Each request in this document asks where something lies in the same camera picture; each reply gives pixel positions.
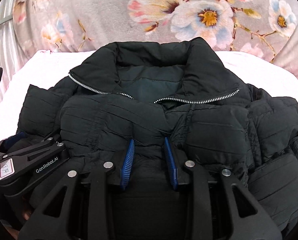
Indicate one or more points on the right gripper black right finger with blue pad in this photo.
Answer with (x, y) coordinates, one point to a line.
(218, 204)

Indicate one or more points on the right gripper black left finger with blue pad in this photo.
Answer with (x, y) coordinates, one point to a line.
(76, 207)

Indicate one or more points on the person's left hand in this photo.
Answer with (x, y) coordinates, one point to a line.
(15, 233)

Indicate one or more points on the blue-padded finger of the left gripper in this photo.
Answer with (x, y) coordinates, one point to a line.
(6, 144)

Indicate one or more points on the silver pleated curtain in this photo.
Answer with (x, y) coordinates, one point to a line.
(12, 57)

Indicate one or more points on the black puffer jacket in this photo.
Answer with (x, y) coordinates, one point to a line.
(147, 92)

